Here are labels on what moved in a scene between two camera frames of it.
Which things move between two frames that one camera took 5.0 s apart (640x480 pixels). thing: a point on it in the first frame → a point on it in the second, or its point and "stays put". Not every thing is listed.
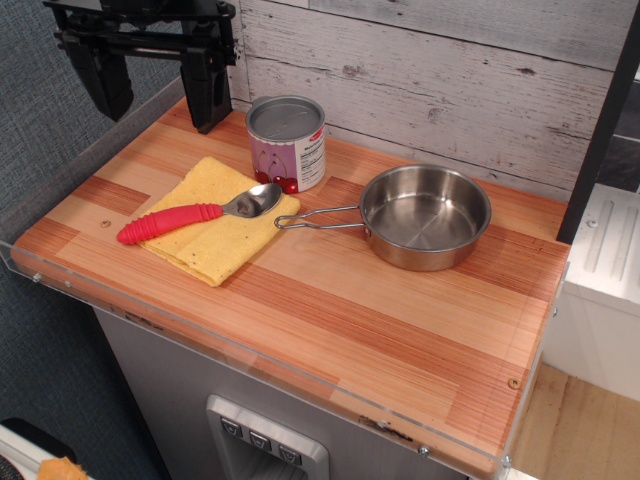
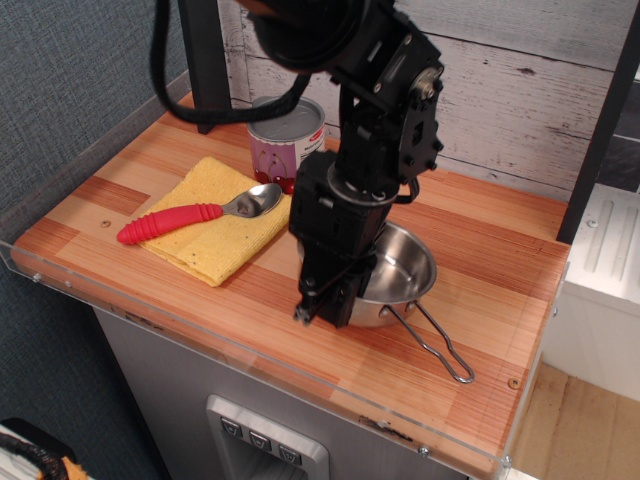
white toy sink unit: (594, 331) stays put
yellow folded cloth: (217, 250) stays put
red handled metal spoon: (253, 202) stays put
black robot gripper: (197, 30) → (336, 236)
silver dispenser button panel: (253, 447) stays put
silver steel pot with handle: (420, 217) → (401, 272)
